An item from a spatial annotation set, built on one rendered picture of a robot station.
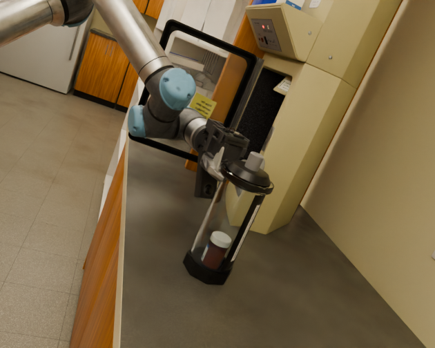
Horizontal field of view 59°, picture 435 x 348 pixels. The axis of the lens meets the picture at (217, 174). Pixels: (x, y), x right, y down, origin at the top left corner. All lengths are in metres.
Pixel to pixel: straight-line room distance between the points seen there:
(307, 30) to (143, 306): 0.71
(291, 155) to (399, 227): 0.37
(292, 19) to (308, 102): 0.20
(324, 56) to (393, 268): 0.60
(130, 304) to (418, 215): 0.80
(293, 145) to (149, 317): 0.60
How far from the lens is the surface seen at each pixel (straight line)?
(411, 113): 1.32
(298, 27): 0.99
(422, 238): 1.15
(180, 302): 0.72
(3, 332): 1.94
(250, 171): 0.72
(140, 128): 0.91
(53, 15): 1.05
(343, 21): 1.04
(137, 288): 0.71
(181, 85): 0.81
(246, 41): 1.34
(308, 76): 1.02
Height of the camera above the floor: 1.35
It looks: 16 degrees down
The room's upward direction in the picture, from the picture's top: 23 degrees clockwise
